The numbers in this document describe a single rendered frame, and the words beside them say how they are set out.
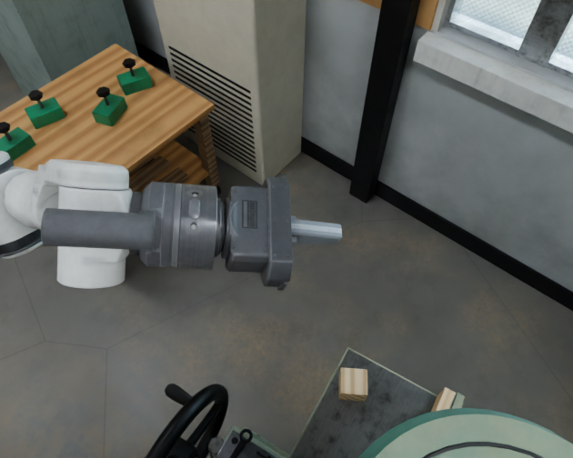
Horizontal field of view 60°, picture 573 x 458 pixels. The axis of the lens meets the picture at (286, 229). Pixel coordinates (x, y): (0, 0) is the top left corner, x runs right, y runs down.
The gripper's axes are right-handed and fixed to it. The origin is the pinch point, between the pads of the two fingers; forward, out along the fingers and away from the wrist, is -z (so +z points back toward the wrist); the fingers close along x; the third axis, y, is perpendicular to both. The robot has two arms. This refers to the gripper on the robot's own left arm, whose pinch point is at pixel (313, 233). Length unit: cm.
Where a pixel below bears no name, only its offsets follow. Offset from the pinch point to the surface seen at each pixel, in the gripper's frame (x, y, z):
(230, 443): 21.2, -30.6, 5.5
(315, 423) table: 18.6, -38.3, -9.7
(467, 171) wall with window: -68, -92, -88
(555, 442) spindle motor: 21.6, 24.3, -5.1
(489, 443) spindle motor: 21.6, 23.6, -1.8
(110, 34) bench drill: -160, -143, 52
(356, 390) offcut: 13.7, -33.9, -16.1
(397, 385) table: 12.8, -36.3, -24.5
